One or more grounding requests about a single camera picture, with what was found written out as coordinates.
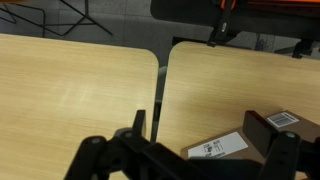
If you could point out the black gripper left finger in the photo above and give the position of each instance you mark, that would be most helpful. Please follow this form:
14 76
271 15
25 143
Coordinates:
93 153

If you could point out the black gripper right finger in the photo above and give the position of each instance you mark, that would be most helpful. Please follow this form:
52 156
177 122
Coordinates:
283 156

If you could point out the brown cardboard shipping box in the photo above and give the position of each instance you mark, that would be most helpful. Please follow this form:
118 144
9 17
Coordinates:
220 145

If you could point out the orange and black clamp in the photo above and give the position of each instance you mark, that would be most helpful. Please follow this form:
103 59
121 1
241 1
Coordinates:
222 26

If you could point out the black flat case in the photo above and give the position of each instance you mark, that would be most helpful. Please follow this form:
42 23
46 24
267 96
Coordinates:
186 13

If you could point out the black metal chair frame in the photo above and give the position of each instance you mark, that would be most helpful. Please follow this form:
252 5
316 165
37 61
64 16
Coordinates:
44 25

